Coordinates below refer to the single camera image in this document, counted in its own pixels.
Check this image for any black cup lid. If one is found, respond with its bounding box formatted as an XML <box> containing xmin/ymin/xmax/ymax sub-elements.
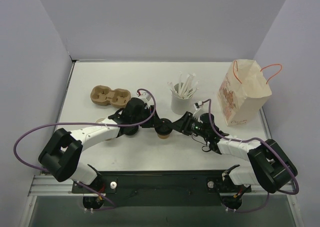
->
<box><xmin>154</xmin><ymin>118</ymin><xmax>173</xmax><ymax>136</ymax></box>

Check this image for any single brown paper cup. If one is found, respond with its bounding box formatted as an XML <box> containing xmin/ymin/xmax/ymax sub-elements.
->
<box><xmin>157</xmin><ymin>134</ymin><xmax>170</xmax><ymax>140</ymax></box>

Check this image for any stack of brown paper cups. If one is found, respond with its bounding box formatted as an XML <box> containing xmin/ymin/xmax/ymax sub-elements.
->
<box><xmin>96</xmin><ymin>117</ymin><xmax>115</xmax><ymax>141</ymax></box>

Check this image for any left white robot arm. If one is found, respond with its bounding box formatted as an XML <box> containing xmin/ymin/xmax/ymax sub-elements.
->
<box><xmin>38</xmin><ymin>97</ymin><xmax>156</xmax><ymax>193</ymax></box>

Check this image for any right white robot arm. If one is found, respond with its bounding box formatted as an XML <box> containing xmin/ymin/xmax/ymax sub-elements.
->
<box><xmin>169</xmin><ymin>112</ymin><xmax>299</xmax><ymax>195</ymax></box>

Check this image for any paper takeout bag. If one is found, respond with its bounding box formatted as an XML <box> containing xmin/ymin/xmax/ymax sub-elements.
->
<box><xmin>217</xmin><ymin>59</ymin><xmax>283</xmax><ymax>126</ymax></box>

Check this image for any stack of black lids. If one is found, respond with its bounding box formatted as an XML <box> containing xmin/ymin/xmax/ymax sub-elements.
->
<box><xmin>122</xmin><ymin>126</ymin><xmax>139</xmax><ymax>136</ymax></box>

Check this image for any white straw holder cup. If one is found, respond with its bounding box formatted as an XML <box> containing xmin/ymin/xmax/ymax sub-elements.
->
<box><xmin>171</xmin><ymin>91</ymin><xmax>193</xmax><ymax>115</ymax></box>

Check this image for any brown cardboard cup carrier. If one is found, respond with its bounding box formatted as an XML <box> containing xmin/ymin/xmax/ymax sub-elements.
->
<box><xmin>90</xmin><ymin>85</ymin><xmax>131</xmax><ymax>109</ymax></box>

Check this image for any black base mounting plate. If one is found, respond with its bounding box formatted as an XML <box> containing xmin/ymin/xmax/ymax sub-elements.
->
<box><xmin>72</xmin><ymin>170</ymin><xmax>251</xmax><ymax>210</ymax></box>

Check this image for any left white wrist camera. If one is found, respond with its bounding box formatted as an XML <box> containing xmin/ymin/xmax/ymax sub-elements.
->
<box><xmin>137</xmin><ymin>90</ymin><xmax>153</xmax><ymax>106</ymax></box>

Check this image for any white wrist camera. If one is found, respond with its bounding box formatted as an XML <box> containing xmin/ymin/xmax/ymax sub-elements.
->
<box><xmin>192</xmin><ymin>101</ymin><xmax>204</xmax><ymax>119</ymax></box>
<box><xmin>137</xmin><ymin>90</ymin><xmax>153</xmax><ymax>106</ymax></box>

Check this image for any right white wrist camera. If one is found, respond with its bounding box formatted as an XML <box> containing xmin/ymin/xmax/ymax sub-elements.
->
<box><xmin>192</xmin><ymin>101</ymin><xmax>204</xmax><ymax>119</ymax></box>

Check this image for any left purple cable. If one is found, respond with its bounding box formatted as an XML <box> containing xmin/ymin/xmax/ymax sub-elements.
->
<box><xmin>13</xmin><ymin>88</ymin><xmax>157</xmax><ymax>174</ymax></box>

